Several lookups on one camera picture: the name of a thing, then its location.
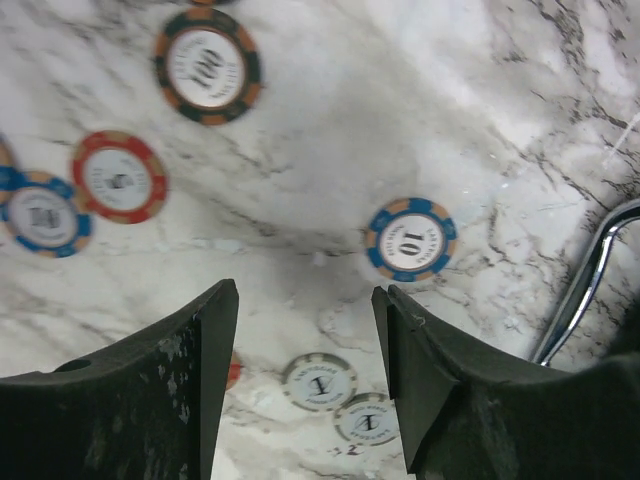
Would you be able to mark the blue 10 poker chip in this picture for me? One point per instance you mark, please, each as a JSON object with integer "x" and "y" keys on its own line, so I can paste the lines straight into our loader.
{"x": 8, "y": 171}
{"x": 410, "y": 239}
{"x": 46, "y": 215}

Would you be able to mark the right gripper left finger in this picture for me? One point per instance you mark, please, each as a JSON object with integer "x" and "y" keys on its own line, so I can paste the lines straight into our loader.
{"x": 145, "y": 407}

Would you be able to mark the red 5 poker chip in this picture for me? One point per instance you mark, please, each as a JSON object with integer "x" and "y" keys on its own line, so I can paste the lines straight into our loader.
{"x": 120, "y": 177}
{"x": 234, "y": 371}

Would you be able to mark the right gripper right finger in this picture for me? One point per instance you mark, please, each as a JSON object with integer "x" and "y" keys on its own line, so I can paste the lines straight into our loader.
{"x": 467, "y": 410}

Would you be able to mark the black poker chip case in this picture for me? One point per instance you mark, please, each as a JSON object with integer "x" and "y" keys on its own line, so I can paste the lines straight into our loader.
{"x": 583, "y": 287}

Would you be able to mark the brown 100 poker chip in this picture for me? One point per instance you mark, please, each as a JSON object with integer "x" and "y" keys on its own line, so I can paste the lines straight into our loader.
{"x": 207, "y": 66}

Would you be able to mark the white 1 poker chip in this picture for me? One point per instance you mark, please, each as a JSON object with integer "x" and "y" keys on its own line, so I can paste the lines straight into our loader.
{"x": 369, "y": 419}
{"x": 319, "y": 382}

